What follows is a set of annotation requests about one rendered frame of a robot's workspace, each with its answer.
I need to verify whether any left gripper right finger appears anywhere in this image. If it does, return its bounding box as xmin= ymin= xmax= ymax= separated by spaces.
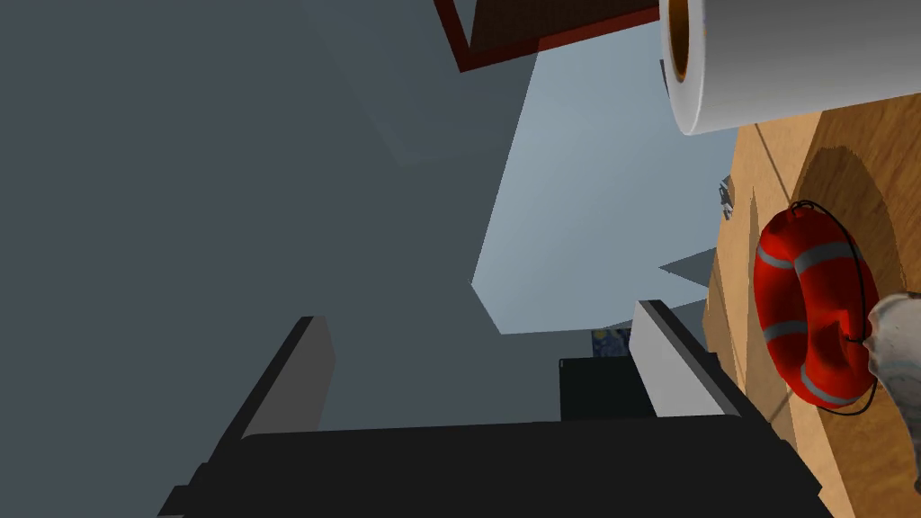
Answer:
xmin=628 ymin=299 xmax=744 ymax=418

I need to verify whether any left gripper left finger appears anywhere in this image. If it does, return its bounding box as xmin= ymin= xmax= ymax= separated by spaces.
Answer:
xmin=215 ymin=315 xmax=336 ymax=445

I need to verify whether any blue painting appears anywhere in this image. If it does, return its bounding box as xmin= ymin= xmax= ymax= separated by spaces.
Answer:
xmin=591 ymin=327 xmax=633 ymax=359

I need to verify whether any black cabinet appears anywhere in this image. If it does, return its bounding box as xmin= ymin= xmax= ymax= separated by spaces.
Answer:
xmin=559 ymin=354 xmax=657 ymax=423

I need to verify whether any white seashell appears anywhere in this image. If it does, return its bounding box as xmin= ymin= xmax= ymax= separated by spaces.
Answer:
xmin=861 ymin=290 xmax=921 ymax=497

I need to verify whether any wooden table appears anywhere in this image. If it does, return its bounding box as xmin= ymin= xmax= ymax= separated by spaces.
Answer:
xmin=701 ymin=93 xmax=921 ymax=518

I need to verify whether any white paper towel roll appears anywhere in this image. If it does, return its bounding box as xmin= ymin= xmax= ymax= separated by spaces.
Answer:
xmin=659 ymin=0 xmax=921 ymax=138

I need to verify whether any red framed brown carpet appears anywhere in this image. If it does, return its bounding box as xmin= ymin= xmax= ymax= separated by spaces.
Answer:
xmin=434 ymin=0 xmax=661 ymax=75

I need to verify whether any red life ring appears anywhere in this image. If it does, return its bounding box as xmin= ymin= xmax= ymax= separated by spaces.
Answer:
xmin=752 ymin=201 xmax=882 ymax=417

